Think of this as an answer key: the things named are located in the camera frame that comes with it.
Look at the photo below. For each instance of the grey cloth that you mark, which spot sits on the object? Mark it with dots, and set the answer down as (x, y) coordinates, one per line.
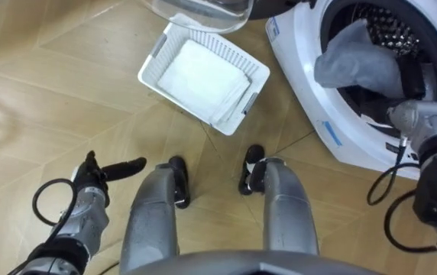
(356, 61)

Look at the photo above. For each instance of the white plastic laundry basket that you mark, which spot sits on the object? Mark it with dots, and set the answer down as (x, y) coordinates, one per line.
(172, 43)

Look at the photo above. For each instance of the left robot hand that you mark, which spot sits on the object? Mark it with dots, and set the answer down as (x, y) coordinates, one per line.
(88, 175)

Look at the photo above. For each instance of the robot body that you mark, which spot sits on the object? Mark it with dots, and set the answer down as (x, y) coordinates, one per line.
(249, 263)

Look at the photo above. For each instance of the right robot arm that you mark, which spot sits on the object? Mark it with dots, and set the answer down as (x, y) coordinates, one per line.
(425, 118)

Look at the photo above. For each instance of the washing machine glass door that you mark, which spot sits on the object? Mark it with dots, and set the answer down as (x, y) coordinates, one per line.
(203, 19)

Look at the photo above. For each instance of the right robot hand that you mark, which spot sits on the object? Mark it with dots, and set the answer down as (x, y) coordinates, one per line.
(413, 80)

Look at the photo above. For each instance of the robot legs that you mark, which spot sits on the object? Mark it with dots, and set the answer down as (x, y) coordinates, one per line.
(149, 221)

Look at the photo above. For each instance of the white washing machine tower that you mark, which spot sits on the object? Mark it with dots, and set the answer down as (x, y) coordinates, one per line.
(306, 107)

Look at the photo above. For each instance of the white folded cloth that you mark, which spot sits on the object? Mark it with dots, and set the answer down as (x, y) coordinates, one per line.
(203, 80)

